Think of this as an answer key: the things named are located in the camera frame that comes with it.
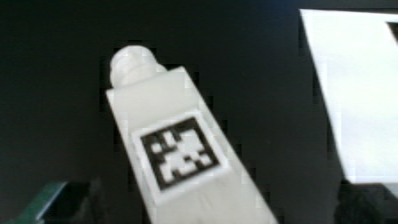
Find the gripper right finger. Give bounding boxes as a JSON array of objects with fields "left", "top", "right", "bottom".
[{"left": 335, "top": 181, "right": 398, "bottom": 224}]

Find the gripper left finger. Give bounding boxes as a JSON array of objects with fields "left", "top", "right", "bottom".
[{"left": 15, "top": 180, "right": 106, "bottom": 224}]

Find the white table leg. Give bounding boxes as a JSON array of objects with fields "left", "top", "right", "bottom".
[{"left": 106, "top": 46, "right": 278, "bottom": 224}]

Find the white sheet with markers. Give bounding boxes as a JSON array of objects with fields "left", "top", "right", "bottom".
[{"left": 300, "top": 9, "right": 398, "bottom": 183}]

